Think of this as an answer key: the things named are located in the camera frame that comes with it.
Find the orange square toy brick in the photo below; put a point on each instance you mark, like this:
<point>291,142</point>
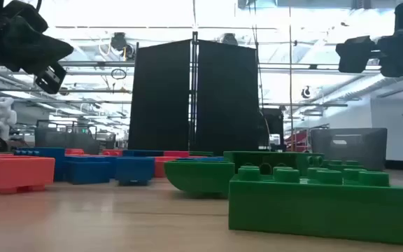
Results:
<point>112,152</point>

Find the black equipment box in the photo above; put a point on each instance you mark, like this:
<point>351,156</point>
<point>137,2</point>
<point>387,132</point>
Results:
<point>273,126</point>

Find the translucent grey plastic bin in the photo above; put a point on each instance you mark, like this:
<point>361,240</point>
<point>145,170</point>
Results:
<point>362,154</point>
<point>58,140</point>

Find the red rack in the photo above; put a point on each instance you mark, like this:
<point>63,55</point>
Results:
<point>297,140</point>

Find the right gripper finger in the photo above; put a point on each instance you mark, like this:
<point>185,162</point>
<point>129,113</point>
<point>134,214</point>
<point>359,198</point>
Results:
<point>357,54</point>

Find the blue rectangular toy brick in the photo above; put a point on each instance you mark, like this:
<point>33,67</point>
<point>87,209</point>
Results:
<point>142,153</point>
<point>93,157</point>
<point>47,152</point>
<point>87,172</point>

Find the green rectangular toy brick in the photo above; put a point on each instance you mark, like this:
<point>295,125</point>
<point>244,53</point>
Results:
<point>320,210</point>
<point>201,153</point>
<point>250,158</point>

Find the green curved-bottom toy brick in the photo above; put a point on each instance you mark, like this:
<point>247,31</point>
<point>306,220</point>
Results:
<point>198,176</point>

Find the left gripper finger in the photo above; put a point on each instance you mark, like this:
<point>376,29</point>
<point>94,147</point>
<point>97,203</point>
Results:
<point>37,49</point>

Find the thin vertical pole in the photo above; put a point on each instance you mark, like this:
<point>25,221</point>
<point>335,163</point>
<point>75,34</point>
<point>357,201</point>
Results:
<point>290,70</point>

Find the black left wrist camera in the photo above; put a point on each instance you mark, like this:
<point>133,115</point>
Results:
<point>51,78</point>

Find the black folding screen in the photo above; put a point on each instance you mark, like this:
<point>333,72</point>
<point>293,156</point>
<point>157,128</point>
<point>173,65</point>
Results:
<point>159,98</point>

